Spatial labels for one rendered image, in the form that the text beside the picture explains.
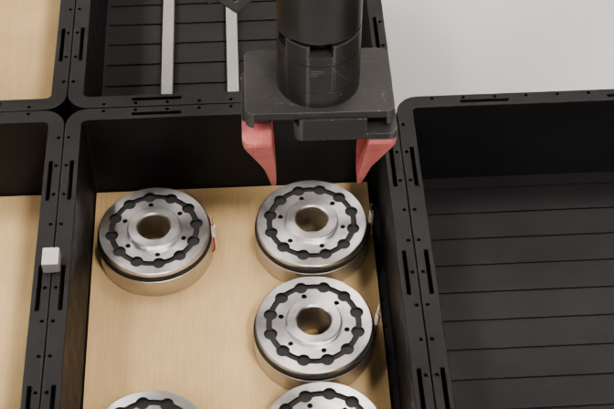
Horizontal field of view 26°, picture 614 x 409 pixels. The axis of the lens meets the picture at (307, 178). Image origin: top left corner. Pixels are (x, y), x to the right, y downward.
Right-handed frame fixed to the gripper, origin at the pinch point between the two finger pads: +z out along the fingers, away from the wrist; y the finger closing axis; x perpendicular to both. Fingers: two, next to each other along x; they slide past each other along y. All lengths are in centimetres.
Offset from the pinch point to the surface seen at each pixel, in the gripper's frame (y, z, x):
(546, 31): -31, 33, -54
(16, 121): 26.0, 12.6, -19.1
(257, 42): 4.0, 21.6, -39.6
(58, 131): 22.1, 12.7, -17.7
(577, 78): -33, 34, -46
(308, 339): 0.5, 19.7, 0.9
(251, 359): 5.3, 23.4, 0.2
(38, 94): 26.5, 22.0, -32.7
